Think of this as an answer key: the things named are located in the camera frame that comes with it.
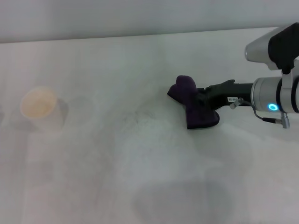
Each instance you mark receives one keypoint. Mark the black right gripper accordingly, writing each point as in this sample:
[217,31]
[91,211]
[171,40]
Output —
[226,95]

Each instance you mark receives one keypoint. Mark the white paper cup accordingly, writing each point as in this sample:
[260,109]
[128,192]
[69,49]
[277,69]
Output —
[38,105]

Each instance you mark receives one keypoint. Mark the purple rag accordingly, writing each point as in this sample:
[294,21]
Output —
[197,112]

